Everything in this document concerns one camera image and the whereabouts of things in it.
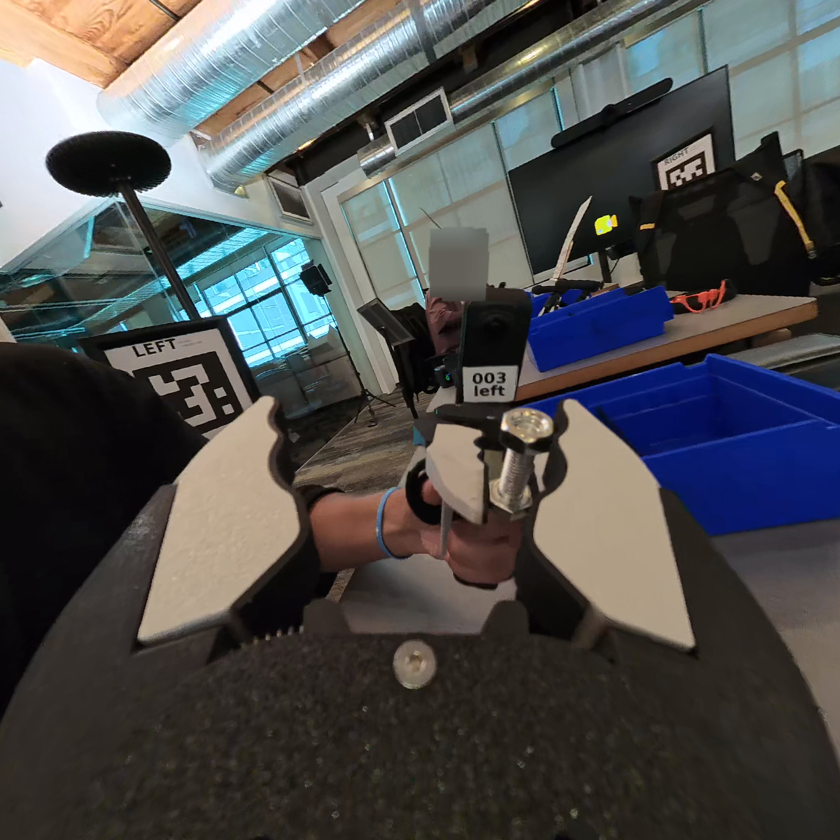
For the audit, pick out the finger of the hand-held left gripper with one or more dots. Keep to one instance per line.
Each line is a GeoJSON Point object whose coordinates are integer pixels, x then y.
{"type": "Point", "coordinates": [459, 466]}
{"type": "Point", "coordinates": [537, 479]}

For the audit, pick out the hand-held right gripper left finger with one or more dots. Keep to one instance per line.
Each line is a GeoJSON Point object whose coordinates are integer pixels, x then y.
{"type": "Point", "coordinates": [223, 518]}

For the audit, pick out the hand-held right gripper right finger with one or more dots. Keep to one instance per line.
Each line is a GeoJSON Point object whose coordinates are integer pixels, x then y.
{"type": "Point", "coordinates": [610, 525]}

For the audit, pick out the silver hex bolt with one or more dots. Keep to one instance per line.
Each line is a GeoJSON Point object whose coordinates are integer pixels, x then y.
{"type": "Point", "coordinates": [515, 466]}

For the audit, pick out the blue plastic bin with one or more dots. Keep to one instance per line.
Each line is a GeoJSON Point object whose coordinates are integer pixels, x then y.
{"type": "Point", "coordinates": [604, 328]}
{"type": "Point", "coordinates": [754, 472]}

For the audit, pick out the person's left forearm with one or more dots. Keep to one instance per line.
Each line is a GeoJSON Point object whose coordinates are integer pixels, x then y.
{"type": "Point", "coordinates": [348, 531]}

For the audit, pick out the person's left hand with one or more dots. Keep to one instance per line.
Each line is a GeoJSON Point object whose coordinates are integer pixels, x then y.
{"type": "Point", "coordinates": [482, 551]}

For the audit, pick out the black battery charger case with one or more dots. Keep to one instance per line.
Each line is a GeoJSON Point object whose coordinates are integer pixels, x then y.
{"type": "Point", "coordinates": [446, 379]}

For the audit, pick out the blue wristband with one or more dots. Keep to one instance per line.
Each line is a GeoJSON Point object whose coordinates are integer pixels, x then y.
{"type": "Point", "coordinates": [384, 525]}

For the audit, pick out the black music stand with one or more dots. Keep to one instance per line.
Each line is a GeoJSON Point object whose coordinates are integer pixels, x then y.
{"type": "Point", "coordinates": [384, 321]}

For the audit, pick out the thin white sign board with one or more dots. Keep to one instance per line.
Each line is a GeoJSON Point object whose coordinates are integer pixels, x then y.
{"type": "Point", "coordinates": [571, 239]}

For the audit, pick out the large black screen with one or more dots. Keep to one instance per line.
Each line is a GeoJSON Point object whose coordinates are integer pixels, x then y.
{"type": "Point", "coordinates": [558, 197]}

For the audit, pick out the black white marker board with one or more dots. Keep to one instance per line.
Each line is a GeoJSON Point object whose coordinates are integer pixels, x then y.
{"type": "Point", "coordinates": [190, 374]}
{"type": "Point", "coordinates": [686, 164]}

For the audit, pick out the black light panel tripod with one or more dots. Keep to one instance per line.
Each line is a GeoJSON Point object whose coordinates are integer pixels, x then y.
{"type": "Point", "coordinates": [316, 279]}

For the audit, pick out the white framed ceiling vent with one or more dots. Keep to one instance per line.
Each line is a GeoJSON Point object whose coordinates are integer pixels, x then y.
{"type": "Point", "coordinates": [418, 121]}

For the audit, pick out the black jacket yellow stripe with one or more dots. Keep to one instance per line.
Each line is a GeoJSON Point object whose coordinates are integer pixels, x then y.
{"type": "Point", "coordinates": [722, 236]}

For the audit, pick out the black floor lamp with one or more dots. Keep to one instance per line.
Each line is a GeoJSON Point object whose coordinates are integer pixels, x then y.
{"type": "Point", "coordinates": [108, 164]}

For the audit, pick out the black conference camera bar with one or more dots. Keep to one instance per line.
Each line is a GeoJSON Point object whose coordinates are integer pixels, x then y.
{"type": "Point", "coordinates": [610, 115]}

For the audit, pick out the silver ventilation duct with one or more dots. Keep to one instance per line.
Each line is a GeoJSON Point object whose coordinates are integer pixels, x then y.
{"type": "Point", "coordinates": [328, 111]}
{"type": "Point", "coordinates": [525, 85]}
{"type": "Point", "coordinates": [216, 59]}

